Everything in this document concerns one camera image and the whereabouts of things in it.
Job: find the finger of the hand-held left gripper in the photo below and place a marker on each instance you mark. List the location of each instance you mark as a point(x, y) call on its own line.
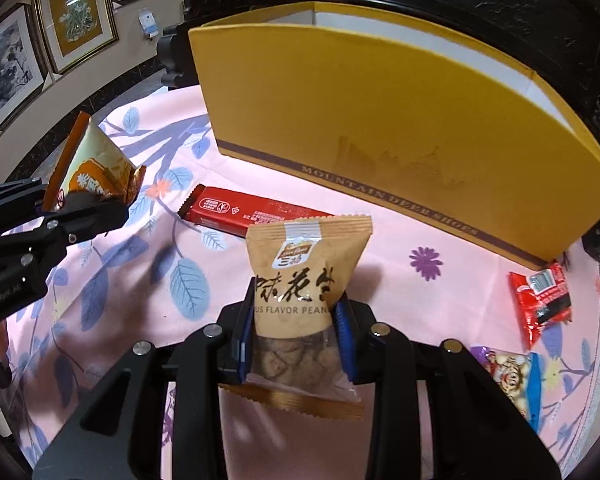
point(10, 200)
point(80, 220)

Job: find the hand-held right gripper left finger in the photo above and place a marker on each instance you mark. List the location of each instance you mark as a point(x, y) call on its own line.
point(247, 330)

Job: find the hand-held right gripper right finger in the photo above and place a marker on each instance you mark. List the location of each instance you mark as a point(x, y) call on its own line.
point(342, 340)

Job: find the beige orange-edged snack packet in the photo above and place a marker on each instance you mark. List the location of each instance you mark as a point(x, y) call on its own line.
point(97, 165)

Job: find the brown peanut packet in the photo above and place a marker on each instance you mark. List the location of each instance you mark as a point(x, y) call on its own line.
point(300, 270)

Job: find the yellow cardboard box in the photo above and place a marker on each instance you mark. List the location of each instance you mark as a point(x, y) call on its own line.
point(380, 110)

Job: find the pink floral tablecloth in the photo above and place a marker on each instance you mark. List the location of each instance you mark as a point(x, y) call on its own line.
point(130, 310)

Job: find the red snack bar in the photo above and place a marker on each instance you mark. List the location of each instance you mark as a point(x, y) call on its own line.
point(250, 212)

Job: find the black white framed picture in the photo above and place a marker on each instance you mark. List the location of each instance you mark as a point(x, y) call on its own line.
point(7, 67)

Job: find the blue-edged cartoon snack packet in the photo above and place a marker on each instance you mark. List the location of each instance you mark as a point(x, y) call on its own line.
point(515, 380)

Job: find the gold framed plant picture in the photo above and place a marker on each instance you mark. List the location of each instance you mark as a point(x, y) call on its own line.
point(77, 22)

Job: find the red black snack packet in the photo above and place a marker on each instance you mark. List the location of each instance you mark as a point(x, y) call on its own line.
point(540, 300)

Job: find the blue white wall calendar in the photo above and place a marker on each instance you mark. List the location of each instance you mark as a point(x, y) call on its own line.
point(149, 22)

